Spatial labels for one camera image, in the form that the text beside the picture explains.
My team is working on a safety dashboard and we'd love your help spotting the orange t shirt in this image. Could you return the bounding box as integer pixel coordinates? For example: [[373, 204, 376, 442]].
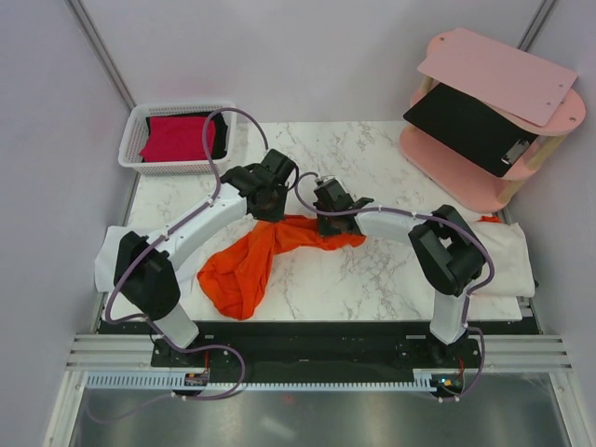
[[196, 215, 365, 320]]

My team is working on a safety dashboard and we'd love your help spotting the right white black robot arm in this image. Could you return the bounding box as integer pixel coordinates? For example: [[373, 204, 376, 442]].
[[314, 177, 492, 367]]

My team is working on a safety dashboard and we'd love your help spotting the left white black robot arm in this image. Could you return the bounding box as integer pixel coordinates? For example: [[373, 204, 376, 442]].
[[110, 149, 297, 366]]

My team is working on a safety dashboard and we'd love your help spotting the magenta t shirt in basket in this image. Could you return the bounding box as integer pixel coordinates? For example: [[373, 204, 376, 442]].
[[140, 115, 207, 163]]

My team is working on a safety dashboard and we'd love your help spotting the white plastic laundry basket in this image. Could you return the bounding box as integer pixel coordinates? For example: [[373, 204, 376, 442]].
[[118, 99, 237, 176]]

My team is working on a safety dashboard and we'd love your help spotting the pink two-tier shelf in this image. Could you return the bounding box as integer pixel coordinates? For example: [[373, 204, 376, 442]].
[[398, 34, 586, 213]]

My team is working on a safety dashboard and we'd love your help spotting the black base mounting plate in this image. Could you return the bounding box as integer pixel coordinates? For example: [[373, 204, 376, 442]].
[[99, 321, 481, 383]]

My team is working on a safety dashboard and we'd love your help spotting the black clipboard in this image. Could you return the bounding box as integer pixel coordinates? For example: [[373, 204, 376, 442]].
[[403, 84, 538, 178]]

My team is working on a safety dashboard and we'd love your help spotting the white cloth at left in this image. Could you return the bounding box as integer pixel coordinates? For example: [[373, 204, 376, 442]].
[[93, 224, 202, 300]]

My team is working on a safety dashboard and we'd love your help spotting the white cloth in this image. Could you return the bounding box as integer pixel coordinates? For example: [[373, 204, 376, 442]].
[[93, 224, 202, 300], [469, 222, 535, 298]]

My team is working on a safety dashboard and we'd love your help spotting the white cloth at right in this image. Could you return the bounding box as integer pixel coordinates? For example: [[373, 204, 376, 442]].
[[469, 222, 535, 298]]

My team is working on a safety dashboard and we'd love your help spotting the loose pink board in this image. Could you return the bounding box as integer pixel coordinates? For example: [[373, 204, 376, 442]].
[[417, 28, 577, 127]]

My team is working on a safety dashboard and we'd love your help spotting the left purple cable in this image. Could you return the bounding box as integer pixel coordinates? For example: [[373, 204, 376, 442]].
[[83, 106, 269, 425]]

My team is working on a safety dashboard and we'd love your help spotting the purple cable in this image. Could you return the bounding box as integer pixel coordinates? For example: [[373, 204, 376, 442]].
[[83, 106, 269, 425], [295, 171, 495, 404]]

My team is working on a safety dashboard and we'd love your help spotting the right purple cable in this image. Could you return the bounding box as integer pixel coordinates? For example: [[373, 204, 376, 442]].
[[295, 171, 495, 404]]

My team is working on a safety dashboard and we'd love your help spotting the white slotted cable duct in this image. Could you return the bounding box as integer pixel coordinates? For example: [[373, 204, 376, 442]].
[[85, 370, 438, 392]]

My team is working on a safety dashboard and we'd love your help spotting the aluminium rail frame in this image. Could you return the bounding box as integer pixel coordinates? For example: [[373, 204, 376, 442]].
[[44, 333, 580, 446]]

